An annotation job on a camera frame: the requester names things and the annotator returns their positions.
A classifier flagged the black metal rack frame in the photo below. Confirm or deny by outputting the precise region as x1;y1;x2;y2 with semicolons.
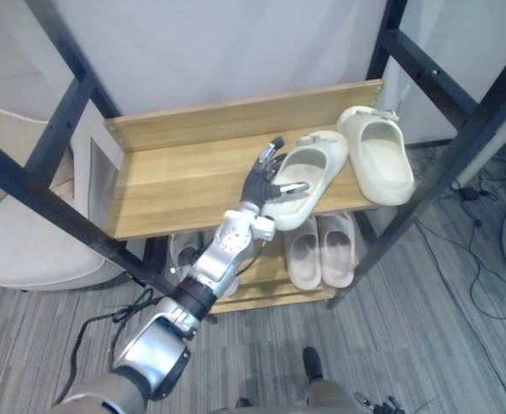
0;0;506;325

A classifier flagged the narrow wooden rack shelf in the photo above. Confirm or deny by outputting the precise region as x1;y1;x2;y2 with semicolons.
209;241;338;315

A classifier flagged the white shoe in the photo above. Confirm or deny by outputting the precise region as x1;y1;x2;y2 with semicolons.
166;232;241;299

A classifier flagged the cream clog slipper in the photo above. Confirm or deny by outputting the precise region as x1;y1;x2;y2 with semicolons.
335;105;416;206
262;130;349;232

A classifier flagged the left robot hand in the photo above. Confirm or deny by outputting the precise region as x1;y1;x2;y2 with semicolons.
241;136;310;209

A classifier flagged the dark robot foot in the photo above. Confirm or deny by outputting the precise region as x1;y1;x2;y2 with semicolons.
302;346;325;381

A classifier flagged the black floor cable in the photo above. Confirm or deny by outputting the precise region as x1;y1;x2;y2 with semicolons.
415;180;506;321

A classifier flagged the beige slide slipper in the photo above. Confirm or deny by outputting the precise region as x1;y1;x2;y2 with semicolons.
318;210;359;290
284;215;323;291

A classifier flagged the white slanted pole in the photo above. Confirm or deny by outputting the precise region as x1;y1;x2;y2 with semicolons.
450;97;506;189

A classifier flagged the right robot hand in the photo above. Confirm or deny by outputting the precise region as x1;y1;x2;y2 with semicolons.
353;391;405;414

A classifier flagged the robot leg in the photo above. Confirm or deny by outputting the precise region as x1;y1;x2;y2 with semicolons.
305;376;359;414

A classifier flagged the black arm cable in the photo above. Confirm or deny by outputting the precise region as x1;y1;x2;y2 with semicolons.
53;287;155;405

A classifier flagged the beige upholstered seat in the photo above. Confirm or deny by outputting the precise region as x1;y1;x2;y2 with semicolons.
0;103;127;291

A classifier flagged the wide wooden rack shelf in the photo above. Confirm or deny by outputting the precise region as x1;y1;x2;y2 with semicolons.
103;78;384;241

